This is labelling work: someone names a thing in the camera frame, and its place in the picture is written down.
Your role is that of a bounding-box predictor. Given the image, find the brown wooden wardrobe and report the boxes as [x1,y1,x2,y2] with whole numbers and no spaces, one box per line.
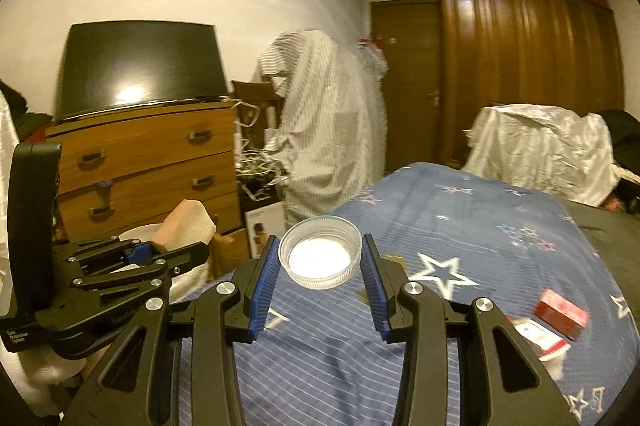
[435,0,628,167]

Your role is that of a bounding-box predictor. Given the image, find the blue checked star bedsheet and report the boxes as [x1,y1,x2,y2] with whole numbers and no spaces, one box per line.
[180,162,633,426]

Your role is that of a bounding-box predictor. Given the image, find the wooden dresser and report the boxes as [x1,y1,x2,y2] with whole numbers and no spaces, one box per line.
[45,98,251,267]

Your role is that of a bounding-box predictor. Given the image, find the pile of dark clothes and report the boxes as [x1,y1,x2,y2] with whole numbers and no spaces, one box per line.
[0,78,53,142]

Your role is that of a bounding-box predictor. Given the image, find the white satin cloth cover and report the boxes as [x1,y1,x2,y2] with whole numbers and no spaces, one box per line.
[462,103,616,207]

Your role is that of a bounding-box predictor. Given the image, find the brown paper bag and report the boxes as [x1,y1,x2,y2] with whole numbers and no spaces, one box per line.
[207,233,237,281]

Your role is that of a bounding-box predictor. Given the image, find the black television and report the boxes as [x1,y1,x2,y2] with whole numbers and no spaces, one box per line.
[54,22,228,122]

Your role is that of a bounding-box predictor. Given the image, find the red box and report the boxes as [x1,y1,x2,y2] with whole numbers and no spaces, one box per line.
[535,289,590,341]

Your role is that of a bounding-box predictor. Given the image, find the clear plastic jar lid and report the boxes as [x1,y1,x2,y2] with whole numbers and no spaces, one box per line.
[278,216,363,290]

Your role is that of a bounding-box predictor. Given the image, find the pile of white hangers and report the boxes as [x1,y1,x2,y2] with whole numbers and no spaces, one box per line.
[232,98,293,198]

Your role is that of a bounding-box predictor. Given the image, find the pink beige sponge block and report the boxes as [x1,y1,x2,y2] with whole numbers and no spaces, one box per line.
[150,200,218,253]

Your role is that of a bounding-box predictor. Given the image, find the white cardboard box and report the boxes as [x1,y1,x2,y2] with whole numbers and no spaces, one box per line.
[245,202,288,259]

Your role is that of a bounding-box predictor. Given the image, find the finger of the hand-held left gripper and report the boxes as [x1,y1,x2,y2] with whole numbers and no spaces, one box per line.
[52,237,157,278]
[45,241,212,323]

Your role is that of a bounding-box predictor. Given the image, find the wooden chair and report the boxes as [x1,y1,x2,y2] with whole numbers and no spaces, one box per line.
[232,80,286,127]

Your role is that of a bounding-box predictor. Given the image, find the grey blanket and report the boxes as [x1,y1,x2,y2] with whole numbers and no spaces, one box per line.
[555,196,640,307]

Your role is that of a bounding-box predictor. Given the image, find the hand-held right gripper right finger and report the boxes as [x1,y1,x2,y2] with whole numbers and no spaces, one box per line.
[361,233,581,426]

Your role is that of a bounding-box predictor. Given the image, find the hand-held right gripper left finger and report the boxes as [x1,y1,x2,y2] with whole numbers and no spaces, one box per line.
[60,233,282,426]

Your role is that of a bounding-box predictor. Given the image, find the red door ornament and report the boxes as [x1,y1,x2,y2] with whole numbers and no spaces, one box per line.
[357,36,397,53]

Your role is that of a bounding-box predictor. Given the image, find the brown wooden door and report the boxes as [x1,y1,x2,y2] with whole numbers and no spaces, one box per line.
[370,0,443,167]

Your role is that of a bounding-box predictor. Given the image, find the red and white carton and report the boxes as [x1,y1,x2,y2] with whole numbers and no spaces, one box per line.
[507,317,571,379]

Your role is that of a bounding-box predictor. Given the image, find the black cloth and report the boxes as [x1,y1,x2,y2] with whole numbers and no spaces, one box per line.
[597,108,640,172]

